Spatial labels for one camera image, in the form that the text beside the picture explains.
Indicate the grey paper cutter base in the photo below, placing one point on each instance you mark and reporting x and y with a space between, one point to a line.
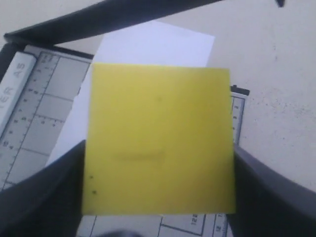
46 82

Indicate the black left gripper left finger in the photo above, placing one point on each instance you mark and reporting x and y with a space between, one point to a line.
47 204

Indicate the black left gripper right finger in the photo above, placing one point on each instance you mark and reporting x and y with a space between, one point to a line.
267 203

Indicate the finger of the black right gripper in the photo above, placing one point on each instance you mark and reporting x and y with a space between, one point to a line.
280 3

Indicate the white paper sheet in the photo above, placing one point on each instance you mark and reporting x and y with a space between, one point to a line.
150 43

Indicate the yellow cube block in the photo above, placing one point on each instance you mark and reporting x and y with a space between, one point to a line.
160 141

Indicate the black cutter blade arm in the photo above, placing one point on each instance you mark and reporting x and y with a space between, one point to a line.
100 18

